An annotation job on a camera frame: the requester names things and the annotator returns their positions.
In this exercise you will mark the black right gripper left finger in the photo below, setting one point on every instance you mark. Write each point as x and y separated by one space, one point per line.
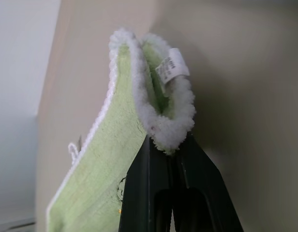
141 188

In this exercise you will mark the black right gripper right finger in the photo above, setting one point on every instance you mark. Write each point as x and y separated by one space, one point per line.
207 193

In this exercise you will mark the light green white-edged towel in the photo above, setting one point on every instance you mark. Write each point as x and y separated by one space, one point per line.
110 154

